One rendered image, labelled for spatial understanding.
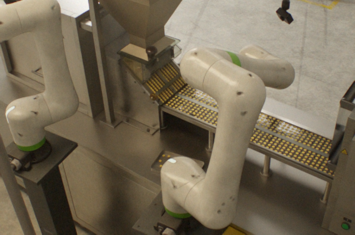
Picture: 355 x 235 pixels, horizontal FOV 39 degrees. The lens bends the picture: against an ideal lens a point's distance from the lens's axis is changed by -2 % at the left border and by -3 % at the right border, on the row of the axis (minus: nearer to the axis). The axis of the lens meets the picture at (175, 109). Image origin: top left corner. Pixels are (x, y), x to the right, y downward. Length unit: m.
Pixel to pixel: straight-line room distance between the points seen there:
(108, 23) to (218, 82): 1.05
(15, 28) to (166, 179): 0.72
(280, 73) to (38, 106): 0.91
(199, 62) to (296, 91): 2.57
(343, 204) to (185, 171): 0.50
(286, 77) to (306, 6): 3.40
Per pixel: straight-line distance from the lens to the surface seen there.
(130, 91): 2.28
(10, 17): 1.77
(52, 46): 1.86
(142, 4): 1.90
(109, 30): 2.32
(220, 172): 1.45
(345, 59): 4.39
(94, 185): 2.48
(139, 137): 2.29
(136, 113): 2.34
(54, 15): 1.80
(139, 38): 2.15
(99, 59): 2.18
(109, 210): 2.54
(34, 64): 2.64
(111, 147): 2.26
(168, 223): 1.72
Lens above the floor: 2.33
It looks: 39 degrees down
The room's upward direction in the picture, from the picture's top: 3 degrees counter-clockwise
